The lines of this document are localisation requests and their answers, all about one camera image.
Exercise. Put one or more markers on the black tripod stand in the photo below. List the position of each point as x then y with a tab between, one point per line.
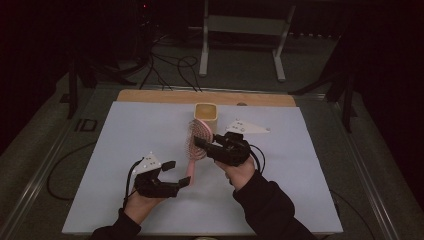
72	90
347	100

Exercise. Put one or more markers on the person's right hand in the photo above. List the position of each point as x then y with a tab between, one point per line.
240	175

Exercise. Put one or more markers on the person's left hand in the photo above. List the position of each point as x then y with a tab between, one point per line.
140	206

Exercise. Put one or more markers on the pale yellow square cup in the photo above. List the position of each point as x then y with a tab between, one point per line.
206	113

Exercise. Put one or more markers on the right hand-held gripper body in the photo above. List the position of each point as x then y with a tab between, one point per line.
231	150

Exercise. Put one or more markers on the pink hairbrush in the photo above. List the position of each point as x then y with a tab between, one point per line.
197	150

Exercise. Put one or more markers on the grey metal stand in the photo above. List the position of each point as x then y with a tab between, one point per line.
245	25

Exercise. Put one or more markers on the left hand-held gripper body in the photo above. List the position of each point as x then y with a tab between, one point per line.
151	185

